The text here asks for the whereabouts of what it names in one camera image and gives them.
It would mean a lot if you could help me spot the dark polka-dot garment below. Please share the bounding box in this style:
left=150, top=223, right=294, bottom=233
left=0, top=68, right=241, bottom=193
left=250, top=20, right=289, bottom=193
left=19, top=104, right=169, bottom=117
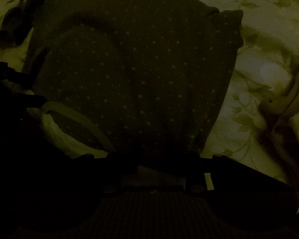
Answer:
left=23, top=0, right=244, bottom=158

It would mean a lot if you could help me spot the small dark cloth item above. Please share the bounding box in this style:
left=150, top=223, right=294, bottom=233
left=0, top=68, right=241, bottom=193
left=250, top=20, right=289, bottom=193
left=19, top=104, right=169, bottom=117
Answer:
left=0, top=0, right=45, bottom=49

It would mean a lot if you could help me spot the floral leaf-print bed duvet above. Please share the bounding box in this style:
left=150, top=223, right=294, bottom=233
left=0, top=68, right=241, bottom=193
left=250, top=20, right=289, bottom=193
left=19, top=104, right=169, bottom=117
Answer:
left=0, top=0, right=299, bottom=184

